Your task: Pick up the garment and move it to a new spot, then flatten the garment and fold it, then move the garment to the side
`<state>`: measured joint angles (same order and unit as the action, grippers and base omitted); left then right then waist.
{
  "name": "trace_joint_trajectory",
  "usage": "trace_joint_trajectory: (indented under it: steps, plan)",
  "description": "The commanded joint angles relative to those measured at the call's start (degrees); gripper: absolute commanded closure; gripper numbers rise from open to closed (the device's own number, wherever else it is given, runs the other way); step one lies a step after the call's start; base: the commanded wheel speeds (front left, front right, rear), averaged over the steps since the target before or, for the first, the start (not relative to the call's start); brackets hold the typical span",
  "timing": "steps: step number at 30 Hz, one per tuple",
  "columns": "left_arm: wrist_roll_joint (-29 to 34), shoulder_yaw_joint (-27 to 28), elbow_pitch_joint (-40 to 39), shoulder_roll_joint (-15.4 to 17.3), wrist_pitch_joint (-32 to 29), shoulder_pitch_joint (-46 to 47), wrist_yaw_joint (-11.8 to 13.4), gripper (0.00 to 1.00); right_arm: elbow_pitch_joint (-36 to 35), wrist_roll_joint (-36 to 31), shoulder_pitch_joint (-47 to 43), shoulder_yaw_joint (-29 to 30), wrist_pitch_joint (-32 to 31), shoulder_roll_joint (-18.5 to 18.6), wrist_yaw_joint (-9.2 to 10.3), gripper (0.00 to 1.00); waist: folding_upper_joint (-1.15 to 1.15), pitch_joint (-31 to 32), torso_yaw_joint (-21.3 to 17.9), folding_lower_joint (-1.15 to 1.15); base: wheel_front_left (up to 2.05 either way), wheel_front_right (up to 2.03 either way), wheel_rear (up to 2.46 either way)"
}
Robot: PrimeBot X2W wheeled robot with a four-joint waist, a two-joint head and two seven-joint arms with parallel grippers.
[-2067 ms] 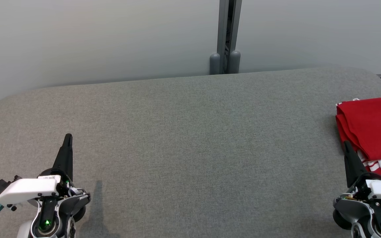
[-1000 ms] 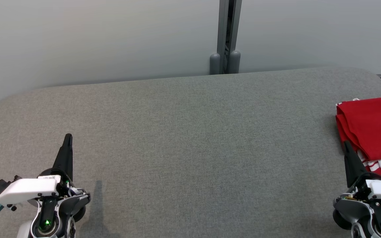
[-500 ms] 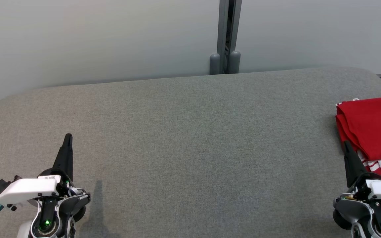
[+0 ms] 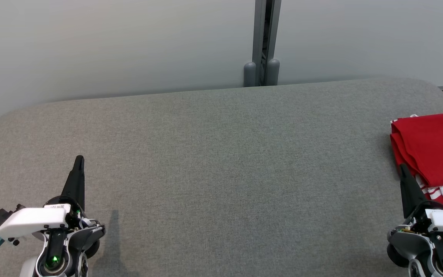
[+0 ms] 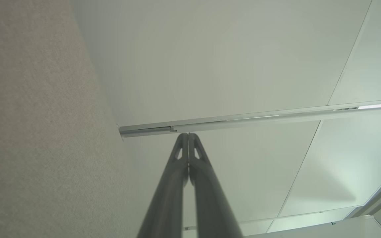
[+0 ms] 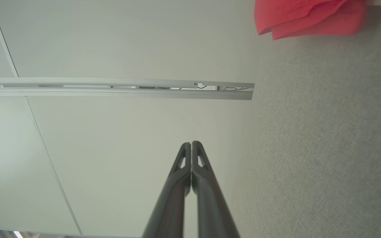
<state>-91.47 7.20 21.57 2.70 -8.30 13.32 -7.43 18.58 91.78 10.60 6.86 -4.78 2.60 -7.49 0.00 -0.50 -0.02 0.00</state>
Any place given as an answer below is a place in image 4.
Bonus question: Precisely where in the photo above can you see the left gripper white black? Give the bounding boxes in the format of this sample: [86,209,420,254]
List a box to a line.
[0,155,87,241]

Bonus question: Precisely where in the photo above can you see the red basketball jersey number 23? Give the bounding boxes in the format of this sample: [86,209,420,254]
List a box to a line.
[390,110,443,207]

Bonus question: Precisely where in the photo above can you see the grey partition post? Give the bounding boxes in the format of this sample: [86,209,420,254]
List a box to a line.
[243,0,282,87]

